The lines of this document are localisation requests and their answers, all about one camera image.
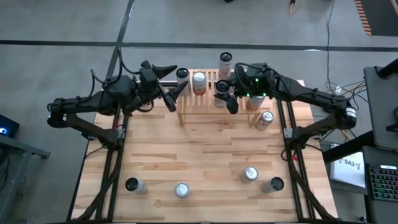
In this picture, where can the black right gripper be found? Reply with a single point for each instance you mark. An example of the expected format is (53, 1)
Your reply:
(242, 85)

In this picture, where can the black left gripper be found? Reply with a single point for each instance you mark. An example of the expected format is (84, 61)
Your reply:
(150, 81)

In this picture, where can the pale pink Spindrift can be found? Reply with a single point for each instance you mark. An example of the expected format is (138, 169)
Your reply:
(255, 103)

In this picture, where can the Spindrift can with fruit emblem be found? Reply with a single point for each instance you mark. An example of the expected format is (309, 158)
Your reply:
(199, 82)

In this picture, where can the tall Celsius peach can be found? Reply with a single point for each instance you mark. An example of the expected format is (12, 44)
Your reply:
(225, 57)

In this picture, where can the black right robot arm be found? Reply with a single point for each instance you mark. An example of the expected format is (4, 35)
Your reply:
(311, 93)

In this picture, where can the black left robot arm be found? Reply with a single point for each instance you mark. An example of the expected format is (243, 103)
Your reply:
(93, 104)

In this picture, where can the wooden slatted shelf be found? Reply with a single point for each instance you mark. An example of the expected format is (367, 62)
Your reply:
(202, 105)

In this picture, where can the pink and silver Spindrift can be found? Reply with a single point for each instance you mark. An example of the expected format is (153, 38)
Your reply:
(182, 189)

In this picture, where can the black desk support bar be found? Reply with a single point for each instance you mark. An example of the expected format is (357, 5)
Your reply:
(345, 149)

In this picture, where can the white printed sign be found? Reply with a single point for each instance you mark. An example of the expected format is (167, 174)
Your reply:
(348, 171)

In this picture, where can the dark grey desk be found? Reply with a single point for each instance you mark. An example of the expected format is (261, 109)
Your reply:
(382, 102)

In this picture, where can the grey metal stand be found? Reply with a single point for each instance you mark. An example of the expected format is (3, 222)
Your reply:
(28, 148)

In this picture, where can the black box with blue light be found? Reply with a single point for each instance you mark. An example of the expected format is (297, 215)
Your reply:
(7, 127)

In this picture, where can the black mat with striped edge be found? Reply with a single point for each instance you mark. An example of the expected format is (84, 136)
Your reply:
(382, 18)

